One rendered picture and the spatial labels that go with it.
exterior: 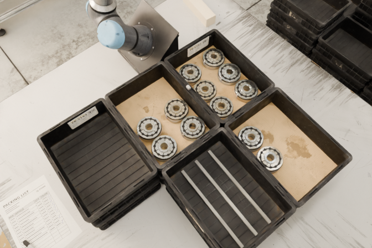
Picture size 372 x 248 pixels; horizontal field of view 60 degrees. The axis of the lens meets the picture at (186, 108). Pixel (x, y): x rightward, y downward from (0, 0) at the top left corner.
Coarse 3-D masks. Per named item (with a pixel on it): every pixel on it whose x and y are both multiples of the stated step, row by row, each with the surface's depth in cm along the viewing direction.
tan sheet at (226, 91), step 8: (208, 48) 156; (200, 56) 153; (184, 64) 151; (200, 64) 151; (208, 72) 149; (216, 72) 149; (216, 80) 147; (216, 88) 145; (224, 88) 145; (232, 88) 145; (232, 96) 143; (208, 104) 141; (240, 104) 141; (232, 112) 139
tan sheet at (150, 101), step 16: (160, 80) 147; (144, 96) 143; (160, 96) 143; (176, 96) 143; (128, 112) 139; (144, 112) 139; (160, 112) 139; (192, 112) 139; (176, 128) 136; (192, 128) 136; (208, 128) 136; (144, 144) 132
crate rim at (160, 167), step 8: (160, 64) 139; (144, 72) 137; (128, 80) 135; (176, 80) 136; (120, 88) 133; (184, 88) 133; (192, 96) 131; (112, 104) 130; (200, 104) 130; (208, 112) 128; (216, 120) 126; (128, 128) 125; (216, 128) 125; (136, 136) 123; (192, 144) 121; (184, 152) 120; (152, 160) 119; (168, 160) 119; (160, 168) 117
